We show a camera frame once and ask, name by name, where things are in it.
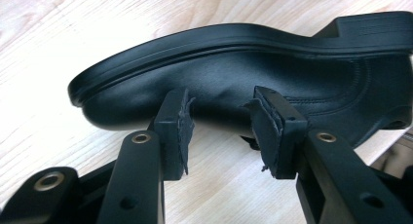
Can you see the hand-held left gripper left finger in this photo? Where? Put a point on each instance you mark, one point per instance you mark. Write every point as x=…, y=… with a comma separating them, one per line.
x=142, y=172

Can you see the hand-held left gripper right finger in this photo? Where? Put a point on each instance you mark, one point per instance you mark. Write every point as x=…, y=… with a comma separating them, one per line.
x=328, y=172

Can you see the black leather shoe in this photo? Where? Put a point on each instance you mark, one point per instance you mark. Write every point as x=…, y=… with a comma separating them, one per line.
x=227, y=78

